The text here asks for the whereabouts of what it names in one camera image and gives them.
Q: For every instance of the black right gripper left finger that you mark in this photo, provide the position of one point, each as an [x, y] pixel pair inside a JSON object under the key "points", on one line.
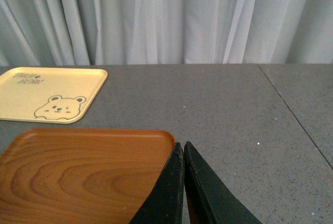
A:
{"points": [[165, 202]]}

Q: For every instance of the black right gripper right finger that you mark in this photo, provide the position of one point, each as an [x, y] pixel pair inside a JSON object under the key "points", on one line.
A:
{"points": [[208, 198]]}

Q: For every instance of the brown wood grain tray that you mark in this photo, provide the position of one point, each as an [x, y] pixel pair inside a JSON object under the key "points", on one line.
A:
{"points": [[53, 175]]}

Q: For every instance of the beige bear print tray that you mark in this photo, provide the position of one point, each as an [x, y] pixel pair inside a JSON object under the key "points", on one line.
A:
{"points": [[49, 95]]}

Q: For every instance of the grey pleated curtain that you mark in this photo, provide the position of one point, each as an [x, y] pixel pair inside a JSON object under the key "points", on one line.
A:
{"points": [[112, 32]]}

